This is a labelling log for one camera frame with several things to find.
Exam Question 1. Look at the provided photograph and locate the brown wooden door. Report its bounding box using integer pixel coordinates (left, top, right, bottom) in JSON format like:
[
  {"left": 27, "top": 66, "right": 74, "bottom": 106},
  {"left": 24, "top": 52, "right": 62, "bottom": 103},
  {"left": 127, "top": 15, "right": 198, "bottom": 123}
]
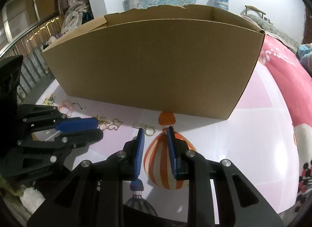
[{"left": 302, "top": 7, "right": 312, "bottom": 44}]

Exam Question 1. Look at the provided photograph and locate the red floral blanket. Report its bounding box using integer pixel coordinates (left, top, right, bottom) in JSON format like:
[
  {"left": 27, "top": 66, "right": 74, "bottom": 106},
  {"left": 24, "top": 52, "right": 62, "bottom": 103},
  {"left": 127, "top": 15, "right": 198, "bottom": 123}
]
[{"left": 259, "top": 35, "right": 311, "bottom": 213}]

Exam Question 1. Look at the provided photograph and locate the brown cardboard box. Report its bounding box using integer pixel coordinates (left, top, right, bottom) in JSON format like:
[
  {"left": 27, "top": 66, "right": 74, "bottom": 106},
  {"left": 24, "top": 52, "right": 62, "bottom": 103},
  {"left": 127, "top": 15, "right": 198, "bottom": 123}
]
[{"left": 42, "top": 4, "right": 265, "bottom": 120}]

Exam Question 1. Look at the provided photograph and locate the metal stair railing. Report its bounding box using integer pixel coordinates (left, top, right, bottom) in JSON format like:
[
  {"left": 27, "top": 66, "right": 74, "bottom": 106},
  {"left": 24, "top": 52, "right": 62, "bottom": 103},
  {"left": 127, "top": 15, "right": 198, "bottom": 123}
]
[{"left": 1, "top": 12, "right": 62, "bottom": 104}]

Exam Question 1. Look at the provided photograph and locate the gold butterfly charm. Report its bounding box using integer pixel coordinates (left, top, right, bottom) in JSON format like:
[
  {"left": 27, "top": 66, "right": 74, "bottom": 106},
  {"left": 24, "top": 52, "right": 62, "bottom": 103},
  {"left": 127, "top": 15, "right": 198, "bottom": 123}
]
[{"left": 94, "top": 116, "right": 123, "bottom": 131}]

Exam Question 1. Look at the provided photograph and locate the grey green blanket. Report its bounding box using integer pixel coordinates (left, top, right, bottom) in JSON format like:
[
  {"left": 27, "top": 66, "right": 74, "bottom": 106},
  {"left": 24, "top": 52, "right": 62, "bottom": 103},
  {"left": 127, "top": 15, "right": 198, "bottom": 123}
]
[{"left": 241, "top": 14, "right": 300, "bottom": 54}]

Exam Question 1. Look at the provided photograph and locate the blue water jug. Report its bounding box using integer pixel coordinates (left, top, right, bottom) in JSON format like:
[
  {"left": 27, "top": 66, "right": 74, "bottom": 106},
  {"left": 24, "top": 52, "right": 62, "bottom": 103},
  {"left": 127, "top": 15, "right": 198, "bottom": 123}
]
[{"left": 213, "top": 0, "right": 229, "bottom": 11}]

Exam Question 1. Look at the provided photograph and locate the wooden chair back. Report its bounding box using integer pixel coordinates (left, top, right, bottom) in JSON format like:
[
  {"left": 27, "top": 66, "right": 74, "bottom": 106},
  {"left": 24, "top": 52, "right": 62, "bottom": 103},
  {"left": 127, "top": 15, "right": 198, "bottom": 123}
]
[{"left": 245, "top": 5, "right": 266, "bottom": 19}]

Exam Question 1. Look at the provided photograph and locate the pile of clothes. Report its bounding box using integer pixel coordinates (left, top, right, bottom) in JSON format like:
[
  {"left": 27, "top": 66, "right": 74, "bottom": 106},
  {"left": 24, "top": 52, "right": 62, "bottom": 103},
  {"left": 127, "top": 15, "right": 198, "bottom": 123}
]
[{"left": 43, "top": 0, "right": 94, "bottom": 48}]

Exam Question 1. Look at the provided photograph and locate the pink orange bead bracelet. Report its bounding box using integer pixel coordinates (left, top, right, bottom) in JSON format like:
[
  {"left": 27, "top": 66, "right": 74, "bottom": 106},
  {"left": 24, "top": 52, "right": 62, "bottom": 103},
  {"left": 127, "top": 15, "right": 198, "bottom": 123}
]
[{"left": 57, "top": 100, "right": 75, "bottom": 117}]

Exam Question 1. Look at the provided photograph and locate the blue patterned quilt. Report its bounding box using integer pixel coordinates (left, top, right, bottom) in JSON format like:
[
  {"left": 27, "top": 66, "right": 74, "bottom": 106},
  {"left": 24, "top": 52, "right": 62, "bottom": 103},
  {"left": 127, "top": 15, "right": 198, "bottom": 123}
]
[{"left": 298, "top": 43, "right": 312, "bottom": 76}]

